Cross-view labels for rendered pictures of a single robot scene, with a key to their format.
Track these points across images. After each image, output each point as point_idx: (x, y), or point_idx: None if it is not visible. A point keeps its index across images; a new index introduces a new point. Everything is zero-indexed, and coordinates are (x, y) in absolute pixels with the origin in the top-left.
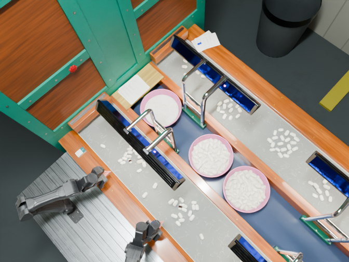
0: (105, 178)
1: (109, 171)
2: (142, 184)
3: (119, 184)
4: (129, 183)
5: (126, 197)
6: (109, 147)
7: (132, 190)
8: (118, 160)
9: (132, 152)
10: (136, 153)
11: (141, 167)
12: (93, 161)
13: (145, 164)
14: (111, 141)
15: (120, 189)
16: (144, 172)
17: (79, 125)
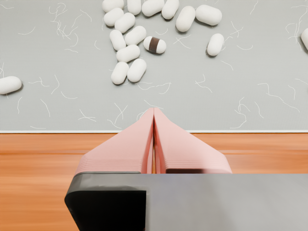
0: (300, 205)
1: (156, 113)
2: (270, 76)
3: (212, 146)
4: (228, 111)
5: (297, 163)
6: (41, 71)
7: (262, 120)
8: (112, 76)
9: (131, 13)
10: (151, 1)
11: (205, 33)
12: (14, 167)
13: (215, 8)
14: (28, 47)
15: (239, 158)
16: (231, 38)
17: None
